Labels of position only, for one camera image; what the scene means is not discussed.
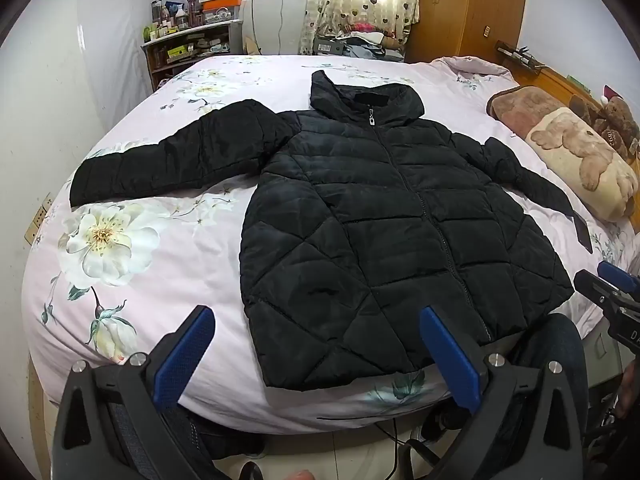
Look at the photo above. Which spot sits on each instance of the pile of clothes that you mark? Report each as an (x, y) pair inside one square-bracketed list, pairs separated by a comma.
[(370, 40)]

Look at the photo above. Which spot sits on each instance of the bear print plush pillow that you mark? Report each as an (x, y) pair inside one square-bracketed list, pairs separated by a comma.
[(575, 145)]

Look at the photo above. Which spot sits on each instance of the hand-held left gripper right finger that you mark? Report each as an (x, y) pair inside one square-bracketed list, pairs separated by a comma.
[(450, 360)]

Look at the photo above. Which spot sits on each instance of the wooden headboard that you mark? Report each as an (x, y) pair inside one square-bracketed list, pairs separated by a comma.
[(560, 77)]

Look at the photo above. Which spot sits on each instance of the black cardboard box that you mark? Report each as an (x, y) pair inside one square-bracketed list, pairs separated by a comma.
[(329, 45)]

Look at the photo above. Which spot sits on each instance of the wooden wardrobe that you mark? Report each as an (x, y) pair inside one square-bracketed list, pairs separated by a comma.
[(465, 10)]

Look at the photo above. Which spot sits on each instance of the orange storage box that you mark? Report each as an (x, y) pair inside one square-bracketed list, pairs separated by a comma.
[(220, 9)]

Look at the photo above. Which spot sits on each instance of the black puffer jacket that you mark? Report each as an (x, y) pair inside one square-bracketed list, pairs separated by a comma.
[(380, 220)]

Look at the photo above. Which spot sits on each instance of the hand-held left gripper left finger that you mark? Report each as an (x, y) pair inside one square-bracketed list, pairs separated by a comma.
[(186, 352)]

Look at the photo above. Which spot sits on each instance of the bed with floral sheet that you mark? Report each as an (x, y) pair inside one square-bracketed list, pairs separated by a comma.
[(200, 245)]

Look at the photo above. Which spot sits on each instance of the cluttered shelf unit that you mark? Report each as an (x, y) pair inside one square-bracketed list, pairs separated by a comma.
[(190, 50)]

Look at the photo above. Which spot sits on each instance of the person's right hand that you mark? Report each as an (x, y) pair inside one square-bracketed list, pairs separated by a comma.
[(631, 390)]

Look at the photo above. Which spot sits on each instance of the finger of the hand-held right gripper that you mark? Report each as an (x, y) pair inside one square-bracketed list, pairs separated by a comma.
[(592, 287), (616, 276)]

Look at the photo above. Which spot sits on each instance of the brown teddy bear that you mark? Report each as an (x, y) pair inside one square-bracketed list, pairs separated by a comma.
[(620, 122)]

